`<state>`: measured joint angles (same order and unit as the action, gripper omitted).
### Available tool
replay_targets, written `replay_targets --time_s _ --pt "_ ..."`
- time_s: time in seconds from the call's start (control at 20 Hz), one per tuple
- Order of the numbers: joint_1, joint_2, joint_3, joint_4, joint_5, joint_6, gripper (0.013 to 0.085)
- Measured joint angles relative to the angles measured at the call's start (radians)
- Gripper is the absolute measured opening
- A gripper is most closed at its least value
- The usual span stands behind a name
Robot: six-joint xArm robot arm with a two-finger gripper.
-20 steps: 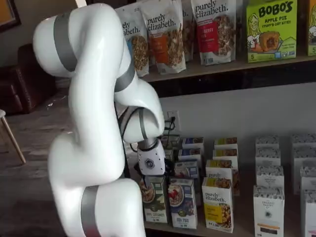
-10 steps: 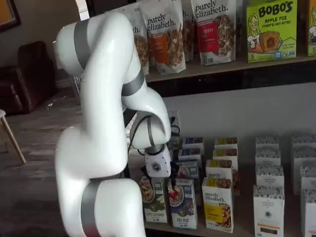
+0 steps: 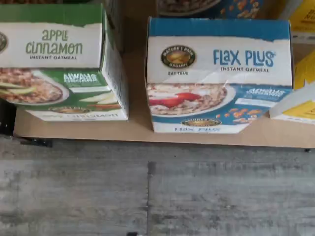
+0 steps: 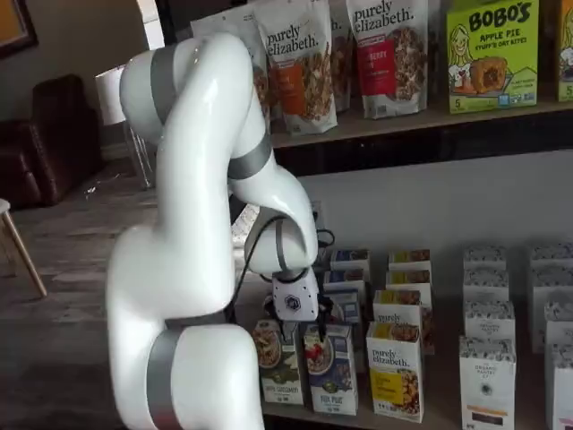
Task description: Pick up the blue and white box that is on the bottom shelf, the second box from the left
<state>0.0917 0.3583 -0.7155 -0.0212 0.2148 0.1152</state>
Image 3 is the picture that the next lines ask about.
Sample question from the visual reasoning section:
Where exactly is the yellow purely elizabeth granola box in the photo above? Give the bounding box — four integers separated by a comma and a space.
294, 50, 315, 91
289, 0, 315, 34
269, 82, 315, 123

